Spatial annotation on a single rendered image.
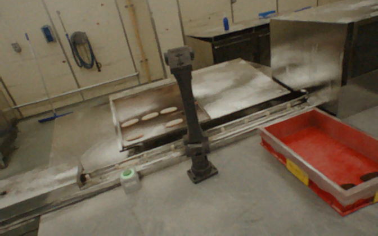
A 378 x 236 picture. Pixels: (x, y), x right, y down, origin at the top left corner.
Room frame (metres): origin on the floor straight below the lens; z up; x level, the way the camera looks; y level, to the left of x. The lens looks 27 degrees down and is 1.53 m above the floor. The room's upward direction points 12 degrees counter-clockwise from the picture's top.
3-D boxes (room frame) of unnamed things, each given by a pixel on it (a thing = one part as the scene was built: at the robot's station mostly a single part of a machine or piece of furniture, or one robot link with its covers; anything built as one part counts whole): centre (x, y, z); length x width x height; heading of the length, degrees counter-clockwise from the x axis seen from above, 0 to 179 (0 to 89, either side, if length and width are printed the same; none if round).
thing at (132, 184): (0.82, 0.32, 0.84); 0.08 x 0.08 x 0.11; 14
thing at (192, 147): (0.83, 0.01, 0.94); 0.09 x 0.05 x 0.10; 179
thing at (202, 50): (3.55, -1.19, 0.51); 1.93 x 1.05 x 1.02; 104
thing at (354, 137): (0.74, -0.50, 0.88); 0.49 x 0.34 x 0.10; 13
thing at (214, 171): (0.81, 0.00, 0.86); 0.12 x 0.09 x 0.08; 110
